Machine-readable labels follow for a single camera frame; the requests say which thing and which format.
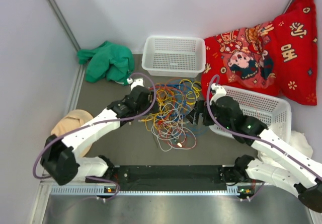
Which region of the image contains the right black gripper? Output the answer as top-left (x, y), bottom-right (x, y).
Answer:
top-left (186, 100), bottom-right (233, 130)

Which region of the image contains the yellow cable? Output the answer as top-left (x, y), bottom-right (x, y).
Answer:
top-left (138, 79), bottom-right (202, 134)

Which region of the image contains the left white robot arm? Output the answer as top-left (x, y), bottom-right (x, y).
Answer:
top-left (40, 78), bottom-right (158, 186)

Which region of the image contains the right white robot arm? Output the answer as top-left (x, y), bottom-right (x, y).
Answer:
top-left (187, 84), bottom-right (321, 213)

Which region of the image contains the white basket at back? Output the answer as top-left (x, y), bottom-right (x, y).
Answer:
top-left (141, 36), bottom-right (206, 78)

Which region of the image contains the white basket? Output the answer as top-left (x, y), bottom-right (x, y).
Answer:
top-left (224, 86), bottom-right (292, 143)
top-left (141, 36), bottom-right (206, 78)

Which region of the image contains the green cloth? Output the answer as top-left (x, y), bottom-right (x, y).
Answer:
top-left (76, 41), bottom-right (135, 85)

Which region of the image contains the white basket at right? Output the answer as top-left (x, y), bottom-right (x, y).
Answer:
top-left (224, 86), bottom-right (292, 143)

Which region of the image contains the beige cloth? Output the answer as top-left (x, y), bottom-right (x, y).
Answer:
top-left (50, 109), bottom-right (94, 158)

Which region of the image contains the red patterned cloth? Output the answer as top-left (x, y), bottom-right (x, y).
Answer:
top-left (201, 0), bottom-right (318, 106)

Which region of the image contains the white cloth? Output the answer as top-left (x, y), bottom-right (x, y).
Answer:
top-left (258, 130), bottom-right (313, 169)

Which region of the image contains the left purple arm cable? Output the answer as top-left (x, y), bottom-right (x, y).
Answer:
top-left (33, 72), bottom-right (157, 179)

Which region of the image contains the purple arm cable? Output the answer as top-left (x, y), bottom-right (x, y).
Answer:
top-left (33, 72), bottom-right (157, 179)
top-left (206, 74), bottom-right (322, 179)

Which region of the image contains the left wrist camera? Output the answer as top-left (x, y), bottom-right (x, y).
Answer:
top-left (126, 78), bottom-right (144, 88)

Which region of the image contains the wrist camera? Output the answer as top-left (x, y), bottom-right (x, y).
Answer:
top-left (126, 78), bottom-right (144, 88)
top-left (210, 83), bottom-right (226, 102)

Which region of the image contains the blue cable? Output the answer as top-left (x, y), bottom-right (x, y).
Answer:
top-left (166, 79), bottom-right (209, 138)

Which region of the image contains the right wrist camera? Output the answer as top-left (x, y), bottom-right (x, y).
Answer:
top-left (210, 83), bottom-right (226, 102)

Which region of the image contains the white cable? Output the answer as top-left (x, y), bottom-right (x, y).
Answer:
top-left (150, 100), bottom-right (198, 152)

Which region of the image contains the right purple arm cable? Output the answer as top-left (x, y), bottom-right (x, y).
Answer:
top-left (206, 74), bottom-right (322, 179)

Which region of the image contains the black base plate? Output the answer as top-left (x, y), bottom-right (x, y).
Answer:
top-left (109, 165), bottom-right (240, 191)

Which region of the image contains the grey slotted cable duct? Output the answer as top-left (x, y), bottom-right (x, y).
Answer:
top-left (50, 185), bottom-right (255, 197)

